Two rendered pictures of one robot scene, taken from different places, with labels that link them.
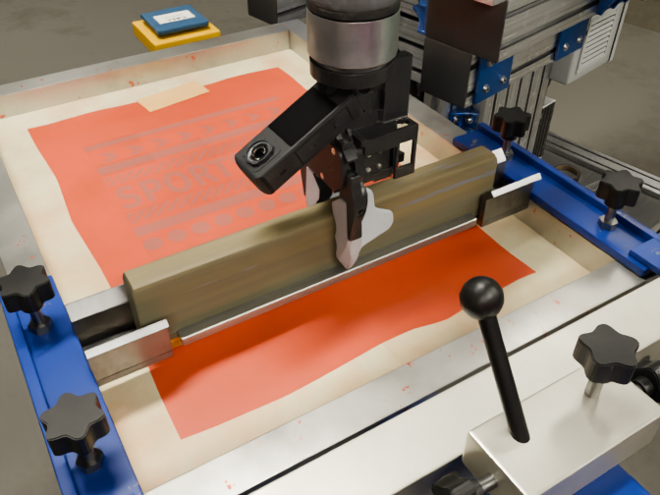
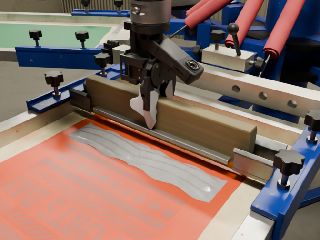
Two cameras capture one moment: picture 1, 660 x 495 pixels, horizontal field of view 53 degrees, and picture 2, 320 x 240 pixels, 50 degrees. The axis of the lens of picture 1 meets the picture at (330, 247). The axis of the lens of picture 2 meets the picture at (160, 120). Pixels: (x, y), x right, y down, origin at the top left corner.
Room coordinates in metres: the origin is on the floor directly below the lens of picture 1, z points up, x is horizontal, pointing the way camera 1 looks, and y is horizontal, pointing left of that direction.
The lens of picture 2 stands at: (0.76, 0.57, 1.36)
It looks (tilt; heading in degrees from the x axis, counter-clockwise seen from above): 30 degrees down; 247
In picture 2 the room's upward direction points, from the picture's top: straight up
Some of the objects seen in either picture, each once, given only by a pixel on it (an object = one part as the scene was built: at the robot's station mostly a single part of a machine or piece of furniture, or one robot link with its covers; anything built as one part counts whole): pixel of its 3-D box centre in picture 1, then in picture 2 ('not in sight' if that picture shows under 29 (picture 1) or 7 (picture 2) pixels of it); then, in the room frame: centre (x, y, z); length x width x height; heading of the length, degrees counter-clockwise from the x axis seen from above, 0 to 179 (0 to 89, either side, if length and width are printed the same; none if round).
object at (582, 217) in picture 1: (547, 206); (83, 94); (0.63, -0.26, 0.97); 0.30 x 0.05 x 0.07; 31
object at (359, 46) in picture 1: (350, 31); (149, 11); (0.53, -0.02, 1.23); 0.08 x 0.08 x 0.05
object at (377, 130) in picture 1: (357, 118); (147, 53); (0.54, -0.02, 1.15); 0.09 x 0.08 x 0.12; 121
